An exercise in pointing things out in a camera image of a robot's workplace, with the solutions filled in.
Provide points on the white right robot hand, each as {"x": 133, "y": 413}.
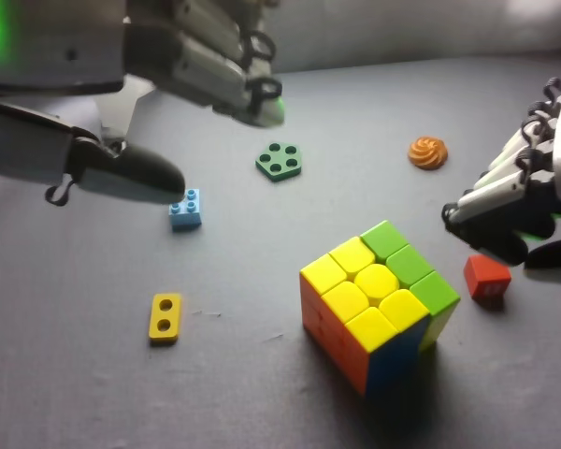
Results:
{"x": 533, "y": 210}

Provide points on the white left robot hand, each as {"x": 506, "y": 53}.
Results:
{"x": 51, "y": 47}

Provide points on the multicolour puzzle cube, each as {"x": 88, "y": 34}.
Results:
{"x": 364, "y": 290}

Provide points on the red cube block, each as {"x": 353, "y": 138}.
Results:
{"x": 486, "y": 280}

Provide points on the orange swirl toy cookie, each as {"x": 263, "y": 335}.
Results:
{"x": 427, "y": 154}

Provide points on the light blue toy brick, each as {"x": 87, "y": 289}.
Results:
{"x": 187, "y": 217}

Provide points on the white backdrop sheet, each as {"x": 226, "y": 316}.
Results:
{"x": 402, "y": 28}

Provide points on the green pentagon block with holes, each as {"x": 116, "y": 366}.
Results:
{"x": 278, "y": 163}

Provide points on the yellow two-hole block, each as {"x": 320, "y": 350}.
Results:
{"x": 165, "y": 332}

